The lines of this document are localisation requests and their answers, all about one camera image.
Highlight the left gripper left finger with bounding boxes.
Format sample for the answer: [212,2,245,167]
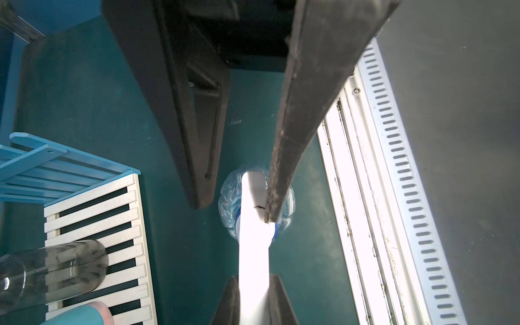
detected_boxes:
[102,1,231,209]

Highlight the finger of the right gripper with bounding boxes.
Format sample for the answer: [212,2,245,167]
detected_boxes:
[211,276,241,325]
[268,274,299,325]

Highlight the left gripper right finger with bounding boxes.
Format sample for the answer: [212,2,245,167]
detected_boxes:
[265,0,400,223]

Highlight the clear blue-white spray bottle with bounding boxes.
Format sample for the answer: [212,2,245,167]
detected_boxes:
[218,166,296,324]

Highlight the blue and white slatted shelf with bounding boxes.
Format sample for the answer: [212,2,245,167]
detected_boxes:
[1,132,158,324]

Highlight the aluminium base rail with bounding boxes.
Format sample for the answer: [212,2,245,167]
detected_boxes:
[317,41,467,324]

